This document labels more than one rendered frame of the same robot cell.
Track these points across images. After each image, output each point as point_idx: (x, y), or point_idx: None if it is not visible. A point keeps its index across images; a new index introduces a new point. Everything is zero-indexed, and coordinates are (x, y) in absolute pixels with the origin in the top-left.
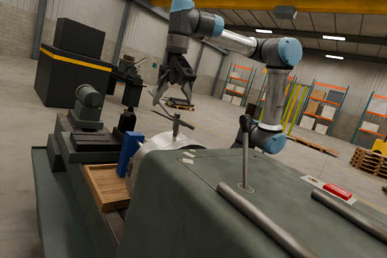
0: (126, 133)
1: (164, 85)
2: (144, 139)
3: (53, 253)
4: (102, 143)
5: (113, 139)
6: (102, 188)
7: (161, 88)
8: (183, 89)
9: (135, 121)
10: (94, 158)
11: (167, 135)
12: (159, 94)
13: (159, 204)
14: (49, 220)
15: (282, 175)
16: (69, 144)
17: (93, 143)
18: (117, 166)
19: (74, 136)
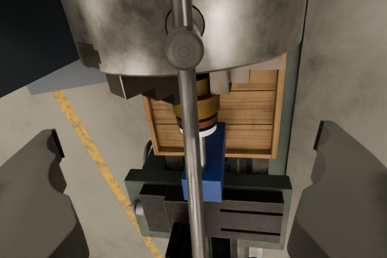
0: (221, 193)
1: (370, 243)
2: (146, 211)
3: (287, 75)
4: (238, 202)
5: (211, 216)
6: (264, 98)
7: (381, 201)
8: (72, 212)
9: (169, 250)
10: (248, 179)
11: (211, 36)
12: (359, 157)
13: None
14: (281, 121)
15: None
16: (283, 213)
17: (254, 205)
18: (225, 143)
19: (279, 228)
